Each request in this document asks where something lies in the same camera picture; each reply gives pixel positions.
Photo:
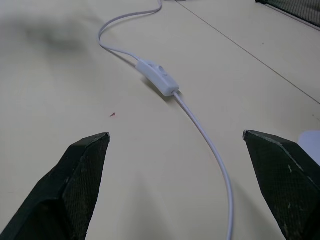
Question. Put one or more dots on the black mesh basket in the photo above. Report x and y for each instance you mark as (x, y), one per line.
(297, 10)

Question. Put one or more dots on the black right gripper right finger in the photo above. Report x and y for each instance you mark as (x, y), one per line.
(282, 180)

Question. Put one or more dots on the white round object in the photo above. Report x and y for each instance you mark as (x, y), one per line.
(311, 145)

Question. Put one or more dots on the small red scrap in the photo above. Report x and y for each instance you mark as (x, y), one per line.
(112, 115)

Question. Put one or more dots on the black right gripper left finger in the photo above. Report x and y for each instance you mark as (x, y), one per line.
(62, 190)

